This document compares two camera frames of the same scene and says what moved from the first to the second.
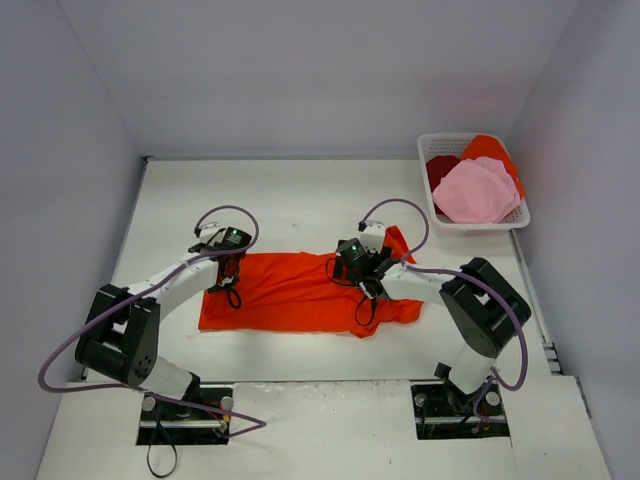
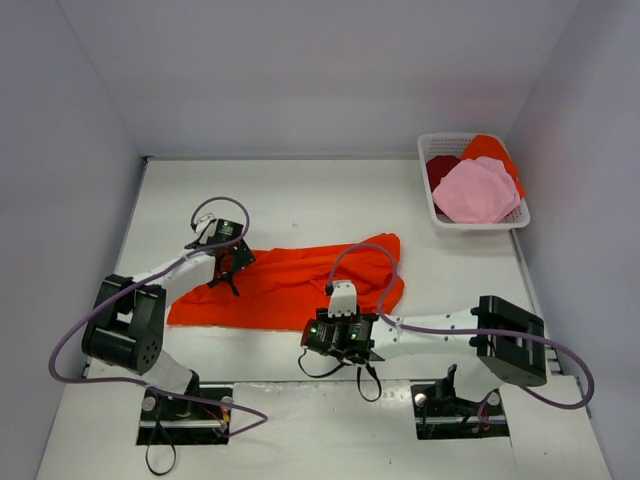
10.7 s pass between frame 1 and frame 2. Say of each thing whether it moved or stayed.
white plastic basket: stayed
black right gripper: moved
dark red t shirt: stayed
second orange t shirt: stayed
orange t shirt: moved
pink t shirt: stayed
